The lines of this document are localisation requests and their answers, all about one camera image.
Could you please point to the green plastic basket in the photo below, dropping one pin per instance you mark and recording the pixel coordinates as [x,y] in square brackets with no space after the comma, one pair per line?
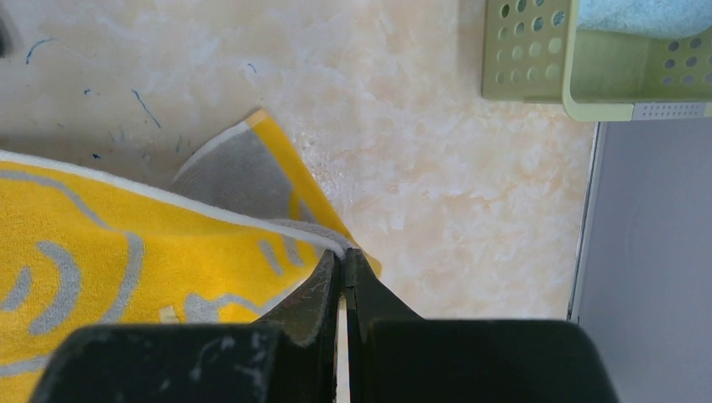
[534,52]

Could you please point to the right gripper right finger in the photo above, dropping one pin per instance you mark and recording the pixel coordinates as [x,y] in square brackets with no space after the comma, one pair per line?
[395,355]

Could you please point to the light blue towel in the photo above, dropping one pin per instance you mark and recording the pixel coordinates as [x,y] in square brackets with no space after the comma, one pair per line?
[665,19]

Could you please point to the yellow grey towel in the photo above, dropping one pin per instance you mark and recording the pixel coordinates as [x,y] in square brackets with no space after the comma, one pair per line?
[241,225]

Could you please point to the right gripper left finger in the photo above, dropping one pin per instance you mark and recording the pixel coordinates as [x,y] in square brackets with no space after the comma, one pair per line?
[287,355]

